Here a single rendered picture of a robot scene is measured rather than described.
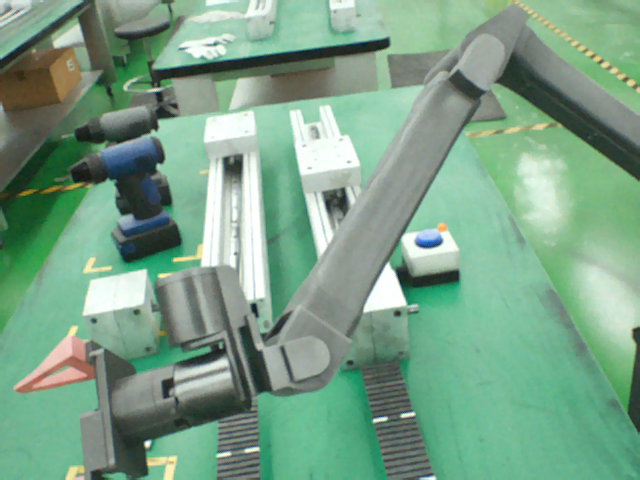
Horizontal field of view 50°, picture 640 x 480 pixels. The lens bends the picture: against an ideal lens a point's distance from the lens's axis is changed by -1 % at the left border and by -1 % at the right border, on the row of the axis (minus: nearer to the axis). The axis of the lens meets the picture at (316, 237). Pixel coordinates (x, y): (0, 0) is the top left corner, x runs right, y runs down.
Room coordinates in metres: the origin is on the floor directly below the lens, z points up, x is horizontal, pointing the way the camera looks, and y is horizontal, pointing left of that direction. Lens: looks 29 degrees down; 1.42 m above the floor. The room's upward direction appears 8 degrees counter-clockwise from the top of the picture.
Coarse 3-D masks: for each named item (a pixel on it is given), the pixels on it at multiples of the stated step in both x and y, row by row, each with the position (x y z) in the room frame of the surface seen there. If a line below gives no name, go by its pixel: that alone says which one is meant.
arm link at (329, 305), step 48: (480, 48) 0.71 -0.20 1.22; (432, 96) 0.69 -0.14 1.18; (480, 96) 0.69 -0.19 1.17; (432, 144) 0.65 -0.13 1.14; (384, 192) 0.60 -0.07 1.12; (336, 240) 0.56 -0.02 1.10; (384, 240) 0.56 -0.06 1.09; (336, 288) 0.51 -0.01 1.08; (288, 336) 0.47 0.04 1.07; (336, 336) 0.48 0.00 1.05
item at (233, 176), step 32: (224, 160) 1.43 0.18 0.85; (256, 160) 1.37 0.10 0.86; (224, 192) 1.29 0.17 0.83; (256, 192) 1.20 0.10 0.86; (224, 224) 1.16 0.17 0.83; (256, 224) 1.07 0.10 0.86; (224, 256) 1.05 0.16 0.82; (256, 256) 0.96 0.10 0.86; (256, 288) 0.87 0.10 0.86; (256, 320) 0.84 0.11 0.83
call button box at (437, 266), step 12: (408, 240) 0.98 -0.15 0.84; (444, 240) 0.97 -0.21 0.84; (408, 252) 0.95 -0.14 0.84; (420, 252) 0.94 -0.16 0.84; (432, 252) 0.93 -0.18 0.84; (444, 252) 0.93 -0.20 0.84; (456, 252) 0.93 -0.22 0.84; (408, 264) 0.95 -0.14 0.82; (420, 264) 0.93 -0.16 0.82; (432, 264) 0.93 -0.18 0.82; (444, 264) 0.93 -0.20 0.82; (456, 264) 0.93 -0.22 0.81; (408, 276) 0.95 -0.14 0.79; (420, 276) 0.93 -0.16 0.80; (432, 276) 0.93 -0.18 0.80; (444, 276) 0.93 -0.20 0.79; (456, 276) 0.93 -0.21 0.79
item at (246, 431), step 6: (240, 426) 0.64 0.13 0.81; (246, 426) 0.64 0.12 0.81; (252, 426) 0.64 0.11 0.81; (222, 432) 0.63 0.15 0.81; (228, 432) 0.63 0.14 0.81; (234, 432) 0.63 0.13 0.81; (240, 432) 0.63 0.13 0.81; (246, 432) 0.63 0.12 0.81; (252, 432) 0.62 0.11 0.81; (222, 438) 0.62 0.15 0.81; (228, 438) 0.62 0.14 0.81; (234, 438) 0.62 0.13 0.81
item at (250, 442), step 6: (240, 438) 0.62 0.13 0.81; (246, 438) 0.62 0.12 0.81; (252, 438) 0.62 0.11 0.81; (222, 444) 0.61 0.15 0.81; (228, 444) 0.61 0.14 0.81; (234, 444) 0.61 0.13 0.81; (240, 444) 0.61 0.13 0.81; (246, 444) 0.61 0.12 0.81; (252, 444) 0.61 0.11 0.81; (258, 444) 0.61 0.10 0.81; (222, 450) 0.60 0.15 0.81; (228, 450) 0.60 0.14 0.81; (234, 450) 0.60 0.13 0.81
